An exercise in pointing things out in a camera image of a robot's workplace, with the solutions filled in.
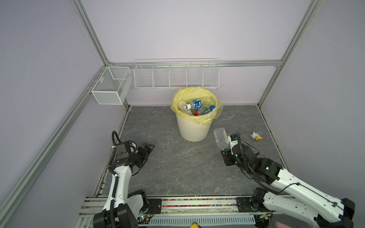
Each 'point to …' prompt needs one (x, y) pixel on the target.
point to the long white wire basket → (174, 74)
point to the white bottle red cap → (182, 107)
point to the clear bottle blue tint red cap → (197, 113)
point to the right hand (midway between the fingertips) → (224, 152)
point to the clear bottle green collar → (221, 137)
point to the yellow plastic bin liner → (208, 97)
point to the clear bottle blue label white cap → (195, 104)
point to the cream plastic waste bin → (192, 131)
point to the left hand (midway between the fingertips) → (152, 152)
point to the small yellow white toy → (256, 136)
